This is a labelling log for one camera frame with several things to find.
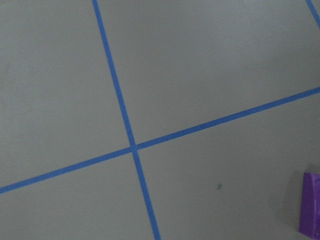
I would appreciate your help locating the purple toy block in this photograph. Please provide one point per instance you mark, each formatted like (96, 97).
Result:
(309, 223)

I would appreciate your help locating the blue tape line crosswise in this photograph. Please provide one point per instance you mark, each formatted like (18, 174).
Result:
(159, 140)

